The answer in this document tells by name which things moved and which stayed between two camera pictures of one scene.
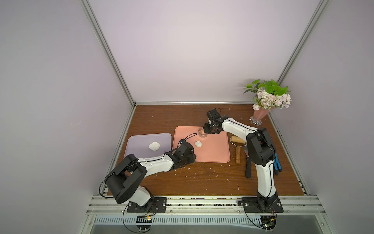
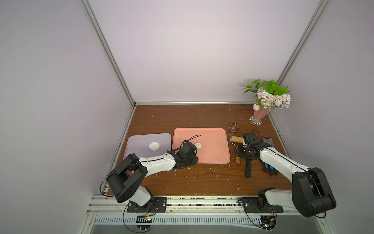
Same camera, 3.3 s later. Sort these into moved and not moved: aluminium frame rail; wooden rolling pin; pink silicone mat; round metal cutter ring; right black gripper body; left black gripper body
Moved: round metal cutter ring; right black gripper body
Not moved: pink silicone mat; aluminium frame rail; left black gripper body; wooden rolling pin
